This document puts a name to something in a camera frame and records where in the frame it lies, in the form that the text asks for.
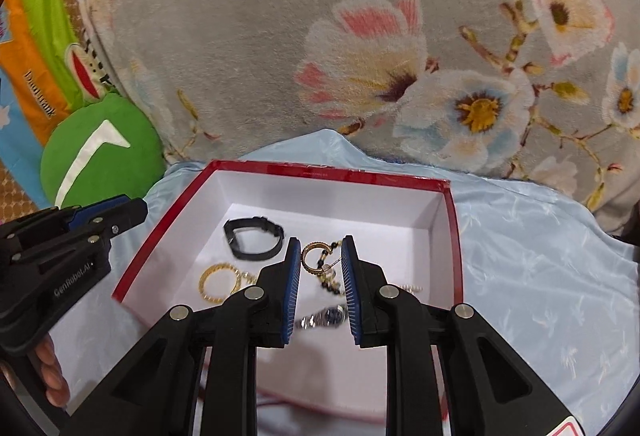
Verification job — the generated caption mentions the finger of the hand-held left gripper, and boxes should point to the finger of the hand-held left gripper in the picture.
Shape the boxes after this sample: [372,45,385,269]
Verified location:
[65,196,129,231]
[82,197,149,247]

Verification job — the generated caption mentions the colourful printed sheet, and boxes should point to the colourful printed sheet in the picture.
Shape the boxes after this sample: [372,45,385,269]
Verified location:
[0,0,121,227]

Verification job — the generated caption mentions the person's left hand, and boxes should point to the person's left hand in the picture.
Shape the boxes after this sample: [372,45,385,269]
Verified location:
[30,335,71,409]

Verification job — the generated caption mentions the black bead bracelet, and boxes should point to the black bead bracelet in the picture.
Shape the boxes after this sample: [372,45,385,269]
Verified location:
[301,238,346,294]

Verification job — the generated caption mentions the silver wristwatch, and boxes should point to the silver wristwatch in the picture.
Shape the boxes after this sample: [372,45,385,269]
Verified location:
[295,305,348,331]

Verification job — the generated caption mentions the light blue sheet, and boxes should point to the light blue sheet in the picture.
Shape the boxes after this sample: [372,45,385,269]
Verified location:
[47,128,640,436]

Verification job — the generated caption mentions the green round cushion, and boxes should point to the green round cushion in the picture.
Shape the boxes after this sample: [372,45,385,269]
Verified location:
[40,93,165,209]

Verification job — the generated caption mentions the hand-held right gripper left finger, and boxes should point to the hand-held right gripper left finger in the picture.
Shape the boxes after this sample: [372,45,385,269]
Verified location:
[62,238,302,436]

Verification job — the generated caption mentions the black wristband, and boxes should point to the black wristband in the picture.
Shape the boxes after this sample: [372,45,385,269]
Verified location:
[223,216,285,261]

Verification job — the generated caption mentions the gold link bracelet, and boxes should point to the gold link bracelet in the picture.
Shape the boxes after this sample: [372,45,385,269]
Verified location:
[200,263,242,305]

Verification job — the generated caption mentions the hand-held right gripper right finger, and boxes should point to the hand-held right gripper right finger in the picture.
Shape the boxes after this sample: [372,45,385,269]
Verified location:
[341,236,581,436]

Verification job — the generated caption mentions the grey floral blanket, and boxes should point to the grey floral blanket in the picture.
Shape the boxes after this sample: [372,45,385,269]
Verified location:
[70,0,640,237]

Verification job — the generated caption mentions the red gift box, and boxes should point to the red gift box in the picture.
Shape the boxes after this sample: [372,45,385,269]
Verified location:
[111,159,463,419]

